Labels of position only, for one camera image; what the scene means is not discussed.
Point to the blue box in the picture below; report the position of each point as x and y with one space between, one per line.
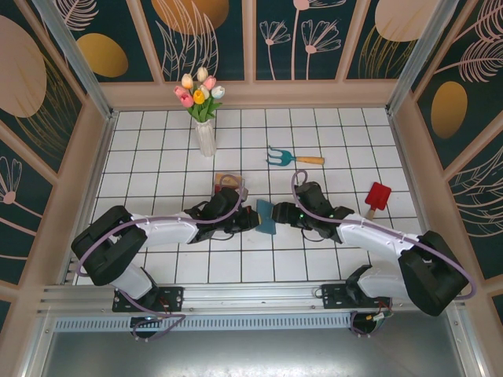
267 222

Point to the clear acrylic card box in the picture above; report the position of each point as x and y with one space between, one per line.
236 181

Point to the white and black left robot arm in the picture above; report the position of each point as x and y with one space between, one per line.
165 231

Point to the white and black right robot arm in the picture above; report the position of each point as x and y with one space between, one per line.
373 237

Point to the white ribbed vase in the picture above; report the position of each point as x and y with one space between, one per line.
206 139

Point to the red toy shovel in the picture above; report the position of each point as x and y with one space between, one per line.
379 194

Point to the grey metal sheet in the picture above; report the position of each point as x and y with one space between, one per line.
251 353

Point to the artificial tulip bouquet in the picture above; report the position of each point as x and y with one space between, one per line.
198 96

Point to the aluminium mounting rail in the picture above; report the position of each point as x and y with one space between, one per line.
251 296

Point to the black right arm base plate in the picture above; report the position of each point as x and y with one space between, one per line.
332 296

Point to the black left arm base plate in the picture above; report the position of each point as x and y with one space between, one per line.
173 296

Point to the aluminium frame post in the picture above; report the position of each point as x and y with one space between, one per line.
76 59
416 59

